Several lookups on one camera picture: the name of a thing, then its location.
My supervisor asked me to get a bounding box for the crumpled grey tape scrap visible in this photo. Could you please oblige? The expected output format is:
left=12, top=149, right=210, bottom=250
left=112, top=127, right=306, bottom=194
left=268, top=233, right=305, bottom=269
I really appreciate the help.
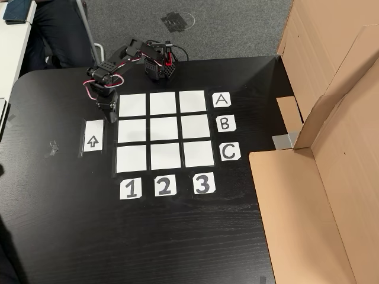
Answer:
left=44, top=141, right=60, bottom=157

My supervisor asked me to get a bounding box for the grey duct tape strip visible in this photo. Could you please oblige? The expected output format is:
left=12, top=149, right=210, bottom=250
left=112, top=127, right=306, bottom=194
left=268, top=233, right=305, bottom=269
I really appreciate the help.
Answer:
left=272, top=133, right=300, bottom=150

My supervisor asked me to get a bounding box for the paper label number 2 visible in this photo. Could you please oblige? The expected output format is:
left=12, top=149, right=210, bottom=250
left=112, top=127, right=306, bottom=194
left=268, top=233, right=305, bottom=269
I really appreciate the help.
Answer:
left=155, top=176, right=178, bottom=197

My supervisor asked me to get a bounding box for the black floor tape patch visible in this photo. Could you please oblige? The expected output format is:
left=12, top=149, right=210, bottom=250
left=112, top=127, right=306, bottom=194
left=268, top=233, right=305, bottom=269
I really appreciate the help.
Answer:
left=160, top=11, right=190, bottom=33

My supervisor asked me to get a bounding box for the white desk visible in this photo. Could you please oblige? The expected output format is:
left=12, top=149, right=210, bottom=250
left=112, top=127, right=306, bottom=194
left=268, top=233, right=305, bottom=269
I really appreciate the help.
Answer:
left=0, top=0, right=38, bottom=100

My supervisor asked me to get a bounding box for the large brown cardboard sheet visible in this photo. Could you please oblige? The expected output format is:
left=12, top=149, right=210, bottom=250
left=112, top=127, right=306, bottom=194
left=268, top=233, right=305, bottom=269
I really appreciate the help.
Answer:
left=248, top=25, right=379, bottom=284
left=275, top=0, right=379, bottom=135

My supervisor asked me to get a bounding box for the white arrow paper sheet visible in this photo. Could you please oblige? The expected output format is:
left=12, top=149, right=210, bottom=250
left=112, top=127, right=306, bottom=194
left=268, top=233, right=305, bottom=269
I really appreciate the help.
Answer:
left=83, top=119, right=104, bottom=153

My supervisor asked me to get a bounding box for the dark blue notebook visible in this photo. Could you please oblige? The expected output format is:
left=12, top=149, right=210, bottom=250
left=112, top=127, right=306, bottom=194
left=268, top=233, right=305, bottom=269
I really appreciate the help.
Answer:
left=3, top=0, right=32, bottom=24

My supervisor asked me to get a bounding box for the white paper grid square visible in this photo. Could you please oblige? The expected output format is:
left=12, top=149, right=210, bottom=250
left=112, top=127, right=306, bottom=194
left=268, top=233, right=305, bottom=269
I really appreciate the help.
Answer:
left=150, top=92, right=177, bottom=115
left=150, top=143, right=182, bottom=170
left=179, top=91, right=207, bottom=113
left=116, top=145, right=147, bottom=173
left=150, top=117, right=179, bottom=141
left=119, top=94, right=147, bottom=117
left=183, top=140, right=214, bottom=167
left=118, top=119, right=147, bottom=143
left=181, top=114, right=210, bottom=139

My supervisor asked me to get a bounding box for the black red bar clamp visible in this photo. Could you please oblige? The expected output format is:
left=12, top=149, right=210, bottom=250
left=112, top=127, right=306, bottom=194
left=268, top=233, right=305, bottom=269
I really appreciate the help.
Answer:
left=161, top=40, right=176, bottom=67

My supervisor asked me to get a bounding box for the person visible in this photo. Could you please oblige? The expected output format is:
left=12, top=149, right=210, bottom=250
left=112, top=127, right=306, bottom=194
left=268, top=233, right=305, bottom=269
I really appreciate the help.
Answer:
left=22, top=0, right=96, bottom=70

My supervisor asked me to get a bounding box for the paper label number 3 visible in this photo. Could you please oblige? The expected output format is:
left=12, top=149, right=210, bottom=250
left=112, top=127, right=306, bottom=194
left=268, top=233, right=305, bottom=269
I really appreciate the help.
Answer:
left=193, top=172, right=216, bottom=195

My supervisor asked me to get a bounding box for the silver metal chair leg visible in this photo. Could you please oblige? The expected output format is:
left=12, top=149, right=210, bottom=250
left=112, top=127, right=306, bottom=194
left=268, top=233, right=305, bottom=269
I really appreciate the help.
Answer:
left=75, top=0, right=106, bottom=66

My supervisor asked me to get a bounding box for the black power cable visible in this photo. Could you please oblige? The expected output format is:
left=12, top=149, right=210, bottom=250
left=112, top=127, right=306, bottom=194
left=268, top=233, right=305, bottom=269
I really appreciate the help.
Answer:
left=171, top=45, right=190, bottom=62

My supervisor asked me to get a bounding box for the red white servo wire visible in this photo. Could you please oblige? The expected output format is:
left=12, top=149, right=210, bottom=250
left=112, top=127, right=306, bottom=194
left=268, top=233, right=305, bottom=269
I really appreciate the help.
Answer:
left=82, top=73, right=125, bottom=102

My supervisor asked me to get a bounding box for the paper label letter A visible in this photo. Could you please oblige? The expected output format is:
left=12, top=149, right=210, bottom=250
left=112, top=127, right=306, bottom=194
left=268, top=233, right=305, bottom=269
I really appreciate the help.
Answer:
left=212, top=92, right=232, bottom=108

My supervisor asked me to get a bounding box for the paper label number 1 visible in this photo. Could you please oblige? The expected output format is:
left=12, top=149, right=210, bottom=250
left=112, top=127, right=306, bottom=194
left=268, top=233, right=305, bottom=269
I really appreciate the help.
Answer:
left=120, top=178, right=142, bottom=201

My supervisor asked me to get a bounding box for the paper label letter C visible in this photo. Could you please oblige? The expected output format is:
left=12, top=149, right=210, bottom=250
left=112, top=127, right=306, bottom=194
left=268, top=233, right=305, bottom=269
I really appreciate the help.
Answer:
left=220, top=142, right=241, bottom=162

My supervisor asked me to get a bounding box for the paper label letter B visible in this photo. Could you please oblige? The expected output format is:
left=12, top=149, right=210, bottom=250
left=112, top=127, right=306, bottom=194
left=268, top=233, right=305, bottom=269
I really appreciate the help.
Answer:
left=216, top=115, right=237, bottom=133

